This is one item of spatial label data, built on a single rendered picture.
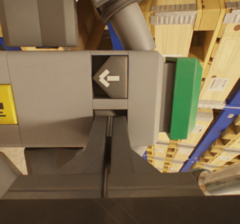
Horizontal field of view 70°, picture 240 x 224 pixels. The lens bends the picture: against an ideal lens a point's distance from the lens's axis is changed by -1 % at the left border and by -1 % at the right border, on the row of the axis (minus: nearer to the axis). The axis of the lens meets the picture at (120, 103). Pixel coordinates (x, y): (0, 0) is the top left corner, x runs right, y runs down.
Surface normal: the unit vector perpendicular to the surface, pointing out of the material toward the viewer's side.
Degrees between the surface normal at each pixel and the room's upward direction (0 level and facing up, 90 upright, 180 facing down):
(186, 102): 74
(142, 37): 60
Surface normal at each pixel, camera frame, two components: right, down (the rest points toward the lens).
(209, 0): -0.17, -0.51
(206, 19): -0.18, 0.86
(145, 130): 0.03, 0.29
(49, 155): 0.32, 0.27
